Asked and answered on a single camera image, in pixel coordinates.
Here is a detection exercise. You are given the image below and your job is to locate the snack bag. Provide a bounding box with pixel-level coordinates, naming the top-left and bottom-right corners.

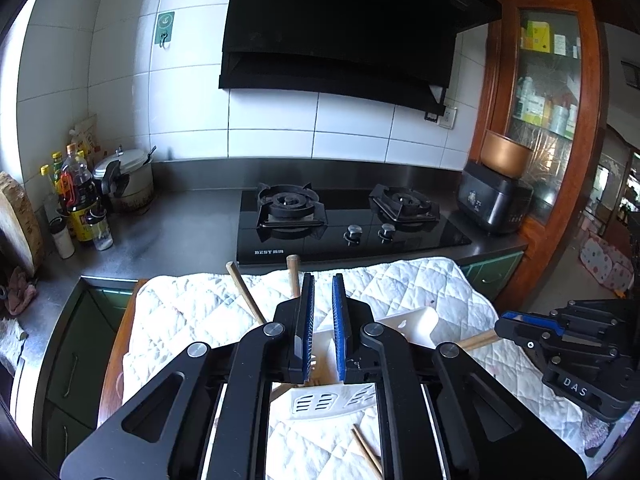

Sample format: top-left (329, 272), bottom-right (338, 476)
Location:
top-left (70, 115), bottom-right (101, 159)

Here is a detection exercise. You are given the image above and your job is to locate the dark green base cabinet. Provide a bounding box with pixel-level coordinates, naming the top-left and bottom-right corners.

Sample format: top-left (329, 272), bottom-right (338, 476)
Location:
top-left (42, 280), bottom-right (139, 462)

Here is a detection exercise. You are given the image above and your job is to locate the pink dotted box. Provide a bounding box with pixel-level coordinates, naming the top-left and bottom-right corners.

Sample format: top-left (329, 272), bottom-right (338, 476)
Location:
top-left (579, 237), bottom-right (632, 294)

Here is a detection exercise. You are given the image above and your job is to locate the black rice cooker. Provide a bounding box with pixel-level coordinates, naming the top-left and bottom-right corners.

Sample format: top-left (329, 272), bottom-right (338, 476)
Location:
top-left (457, 160), bottom-right (535, 235)

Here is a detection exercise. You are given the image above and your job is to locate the copper inner pot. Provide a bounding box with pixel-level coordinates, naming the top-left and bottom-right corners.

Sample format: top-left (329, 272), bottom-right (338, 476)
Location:
top-left (480, 128), bottom-right (534, 180)

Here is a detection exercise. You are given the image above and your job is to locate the yellow cap oil bottle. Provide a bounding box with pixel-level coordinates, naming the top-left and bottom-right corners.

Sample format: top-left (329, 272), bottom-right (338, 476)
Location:
top-left (40, 164), bottom-right (64, 221)

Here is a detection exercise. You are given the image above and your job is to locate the yellow label jar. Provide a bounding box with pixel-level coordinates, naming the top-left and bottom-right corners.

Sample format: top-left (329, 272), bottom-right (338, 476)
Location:
top-left (67, 205), bottom-right (96, 240)

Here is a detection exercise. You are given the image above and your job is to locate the black glass gas stove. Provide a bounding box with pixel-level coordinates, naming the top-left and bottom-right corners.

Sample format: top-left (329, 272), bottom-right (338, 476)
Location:
top-left (236, 182), bottom-right (474, 266)

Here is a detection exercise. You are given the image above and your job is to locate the white spice shaker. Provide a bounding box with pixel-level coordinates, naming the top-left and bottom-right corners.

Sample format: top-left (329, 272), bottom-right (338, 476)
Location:
top-left (48, 220), bottom-right (76, 260)

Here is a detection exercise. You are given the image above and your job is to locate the black range hood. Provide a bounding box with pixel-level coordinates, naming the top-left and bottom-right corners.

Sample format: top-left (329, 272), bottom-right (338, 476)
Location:
top-left (218, 0), bottom-right (503, 117)

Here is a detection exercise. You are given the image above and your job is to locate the wooden glass door cabinet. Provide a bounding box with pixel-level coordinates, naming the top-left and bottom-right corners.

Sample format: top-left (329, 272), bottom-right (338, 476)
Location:
top-left (470, 0), bottom-right (609, 312)

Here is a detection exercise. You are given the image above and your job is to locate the white quilted cloth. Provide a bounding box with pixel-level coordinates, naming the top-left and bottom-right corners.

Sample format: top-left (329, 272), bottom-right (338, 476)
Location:
top-left (120, 256), bottom-right (587, 480)

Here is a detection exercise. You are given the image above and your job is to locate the light wooden utensil handle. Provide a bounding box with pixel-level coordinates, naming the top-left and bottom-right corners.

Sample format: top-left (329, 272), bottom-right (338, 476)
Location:
top-left (226, 261), bottom-right (267, 324)
top-left (286, 254), bottom-right (301, 299)
top-left (457, 331), bottom-right (497, 352)

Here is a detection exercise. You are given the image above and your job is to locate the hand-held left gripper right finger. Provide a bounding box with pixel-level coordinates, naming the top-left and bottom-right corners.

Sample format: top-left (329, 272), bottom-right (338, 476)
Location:
top-left (332, 273), bottom-right (586, 480)

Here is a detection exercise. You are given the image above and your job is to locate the wooden chopstick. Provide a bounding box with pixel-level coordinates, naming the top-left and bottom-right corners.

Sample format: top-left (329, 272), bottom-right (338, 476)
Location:
top-left (350, 430), bottom-right (377, 480)
top-left (351, 424), bottom-right (384, 480)

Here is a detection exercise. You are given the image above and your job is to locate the round wooden cutting board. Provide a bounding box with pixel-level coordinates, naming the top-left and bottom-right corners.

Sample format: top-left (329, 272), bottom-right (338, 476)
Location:
top-left (0, 171), bottom-right (44, 279)

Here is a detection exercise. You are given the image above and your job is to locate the pink rag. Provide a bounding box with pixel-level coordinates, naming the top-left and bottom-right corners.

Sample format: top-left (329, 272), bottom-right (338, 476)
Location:
top-left (0, 266), bottom-right (39, 317)

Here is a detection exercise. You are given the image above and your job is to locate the white rag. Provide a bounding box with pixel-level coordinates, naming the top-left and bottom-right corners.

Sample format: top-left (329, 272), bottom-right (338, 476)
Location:
top-left (0, 317), bottom-right (29, 364)

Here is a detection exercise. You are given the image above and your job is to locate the white plastic utensil holder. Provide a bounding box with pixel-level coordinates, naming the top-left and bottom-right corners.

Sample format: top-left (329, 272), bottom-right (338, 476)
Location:
top-left (272, 305), bottom-right (442, 422)

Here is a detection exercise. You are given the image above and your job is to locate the steel pressure cooker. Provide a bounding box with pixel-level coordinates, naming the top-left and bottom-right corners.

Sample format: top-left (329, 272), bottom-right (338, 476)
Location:
top-left (93, 145), bottom-right (157, 214)

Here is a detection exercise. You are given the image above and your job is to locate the yellow green box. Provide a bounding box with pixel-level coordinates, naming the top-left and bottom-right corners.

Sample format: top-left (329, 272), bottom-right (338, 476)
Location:
top-left (522, 20), bottom-right (552, 54)

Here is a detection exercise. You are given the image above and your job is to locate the glass spice shaker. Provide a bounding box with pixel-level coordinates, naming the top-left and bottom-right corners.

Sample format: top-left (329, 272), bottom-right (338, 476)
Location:
top-left (86, 208), bottom-right (115, 251)

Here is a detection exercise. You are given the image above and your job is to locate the dark soy sauce bottle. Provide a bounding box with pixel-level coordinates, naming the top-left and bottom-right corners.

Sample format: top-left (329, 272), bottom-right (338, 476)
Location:
top-left (60, 150), bottom-right (99, 211)

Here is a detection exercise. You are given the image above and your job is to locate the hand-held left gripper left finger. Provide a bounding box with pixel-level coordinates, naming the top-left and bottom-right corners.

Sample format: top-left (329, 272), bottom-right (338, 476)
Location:
top-left (59, 273), bottom-right (316, 480)

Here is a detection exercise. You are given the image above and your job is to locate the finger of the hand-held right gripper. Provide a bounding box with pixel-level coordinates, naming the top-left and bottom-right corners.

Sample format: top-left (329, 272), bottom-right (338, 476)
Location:
top-left (494, 310), bottom-right (569, 349)

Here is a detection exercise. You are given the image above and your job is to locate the green wall hook plate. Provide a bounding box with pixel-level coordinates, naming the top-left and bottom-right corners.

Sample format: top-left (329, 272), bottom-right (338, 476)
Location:
top-left (155, 10), bottom-right (176, 51)

